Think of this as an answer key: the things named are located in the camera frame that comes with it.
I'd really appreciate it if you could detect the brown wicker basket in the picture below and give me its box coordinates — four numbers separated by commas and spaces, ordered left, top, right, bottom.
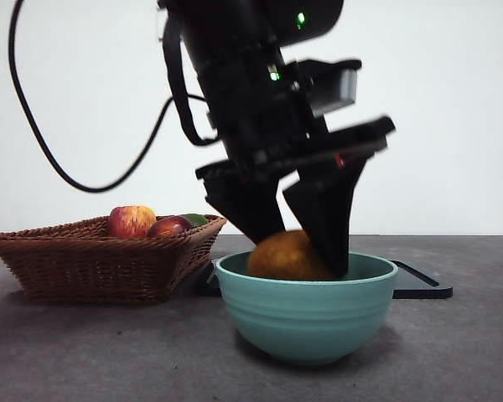
0, 214, 228, 306

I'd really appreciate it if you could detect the green avocado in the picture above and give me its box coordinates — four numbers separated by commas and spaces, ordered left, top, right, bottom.
179, 213, 210, 229

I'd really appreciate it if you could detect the red yellow apple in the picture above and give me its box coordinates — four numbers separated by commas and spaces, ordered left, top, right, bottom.
107, 204, 158, 239

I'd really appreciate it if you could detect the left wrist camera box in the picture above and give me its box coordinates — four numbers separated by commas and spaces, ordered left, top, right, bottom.
295, 58, 362, 116

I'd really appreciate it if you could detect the brownish yellow round fruit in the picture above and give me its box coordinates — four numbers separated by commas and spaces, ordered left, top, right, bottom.
246, 229, 339, 281

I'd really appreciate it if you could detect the long black looping cable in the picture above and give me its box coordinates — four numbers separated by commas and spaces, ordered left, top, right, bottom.
7, 0, 209, 193

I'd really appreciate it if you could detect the dark red apple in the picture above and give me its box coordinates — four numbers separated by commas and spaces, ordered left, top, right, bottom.
146, 215, 194, 239

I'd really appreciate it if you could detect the teal ribbed bowl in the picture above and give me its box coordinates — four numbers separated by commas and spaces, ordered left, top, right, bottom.
215, 250, 399, 365

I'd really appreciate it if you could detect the dark teal rectangular tray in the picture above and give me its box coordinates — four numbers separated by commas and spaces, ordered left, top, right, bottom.
194, 258, 454, 301

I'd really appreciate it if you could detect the short black arm cable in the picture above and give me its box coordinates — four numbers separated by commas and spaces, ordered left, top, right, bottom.
161, 23, 221, 147

